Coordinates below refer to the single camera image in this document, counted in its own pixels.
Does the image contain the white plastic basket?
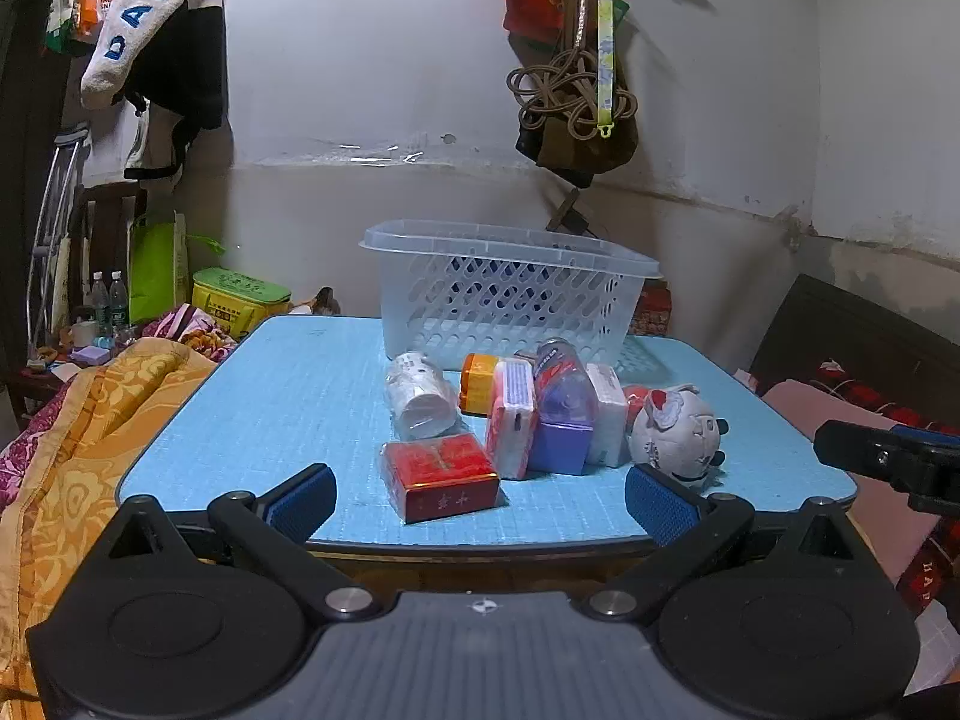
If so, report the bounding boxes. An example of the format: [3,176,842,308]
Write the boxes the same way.
[358,219,661,372]

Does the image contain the yellow green tin box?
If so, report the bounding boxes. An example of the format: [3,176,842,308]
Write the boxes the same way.
[191,267,293,338]

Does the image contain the yellow-green strap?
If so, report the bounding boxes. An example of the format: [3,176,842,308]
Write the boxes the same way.
[592,0,620,143]

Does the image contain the olive brown bag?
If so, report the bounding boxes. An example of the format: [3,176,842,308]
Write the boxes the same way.
[516,52,640,188]

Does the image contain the white cloth blue letters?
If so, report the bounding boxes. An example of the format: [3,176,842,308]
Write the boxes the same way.
[79,0,207,110]

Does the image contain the metal crutch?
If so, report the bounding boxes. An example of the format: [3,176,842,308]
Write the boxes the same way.
[26,127,95,361]

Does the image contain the black charger adapter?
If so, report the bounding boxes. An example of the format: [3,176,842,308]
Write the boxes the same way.
[546,187,593,235]

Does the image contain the clear bottle red blue label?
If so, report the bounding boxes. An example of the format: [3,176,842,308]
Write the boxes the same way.
[534,337,590,391]

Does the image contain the dark wooden chair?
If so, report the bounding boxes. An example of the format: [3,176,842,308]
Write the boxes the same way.
[71,184,147,316]

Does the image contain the orange bottle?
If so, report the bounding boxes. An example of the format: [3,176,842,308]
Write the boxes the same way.
[459,352,518,417]

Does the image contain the dark wooden headboard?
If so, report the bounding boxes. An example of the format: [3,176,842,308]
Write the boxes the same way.
[750,274,960,421]

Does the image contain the green shopping bag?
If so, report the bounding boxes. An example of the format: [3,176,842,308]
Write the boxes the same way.
[126,210,226,327]

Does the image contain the pink white tissue pack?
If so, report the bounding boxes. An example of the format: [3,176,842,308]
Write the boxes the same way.
[485,358,539,481]

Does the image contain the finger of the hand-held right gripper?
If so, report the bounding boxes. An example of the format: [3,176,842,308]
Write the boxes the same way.
[814,420,960,516]

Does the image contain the white tote black trim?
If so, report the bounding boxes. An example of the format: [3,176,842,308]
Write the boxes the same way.
[124,101,188,188]

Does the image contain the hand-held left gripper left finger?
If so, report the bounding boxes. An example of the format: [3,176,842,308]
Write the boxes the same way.
[105,463,380,622]

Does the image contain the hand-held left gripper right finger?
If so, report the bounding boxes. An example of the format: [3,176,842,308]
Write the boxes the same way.
[585,463,857,622]

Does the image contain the pink pillow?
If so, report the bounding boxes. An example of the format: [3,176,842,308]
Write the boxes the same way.
[761,379,938,586]

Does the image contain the purple box clear lid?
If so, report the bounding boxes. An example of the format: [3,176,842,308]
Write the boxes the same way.
[527,371,599,476]

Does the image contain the brown rope coil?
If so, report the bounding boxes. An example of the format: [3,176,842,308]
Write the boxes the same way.
[506,45,638,140]

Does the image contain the grey plush toy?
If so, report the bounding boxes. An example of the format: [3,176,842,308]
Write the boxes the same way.
[622,384,730,485]

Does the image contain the black garment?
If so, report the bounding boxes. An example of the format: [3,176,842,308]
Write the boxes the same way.
[124,4,230,181]

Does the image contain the red patterned box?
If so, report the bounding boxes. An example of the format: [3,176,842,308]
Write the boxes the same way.
[628,281,672,338]

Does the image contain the red printed blanket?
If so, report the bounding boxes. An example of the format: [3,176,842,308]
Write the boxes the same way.
[814,360,960,616]

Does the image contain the white plastic-wrapped roll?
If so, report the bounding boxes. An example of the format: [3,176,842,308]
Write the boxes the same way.
[385,351,460,442]

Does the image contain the orange patterned blanket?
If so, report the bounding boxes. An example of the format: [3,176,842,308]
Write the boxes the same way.
[0,337,241,720]

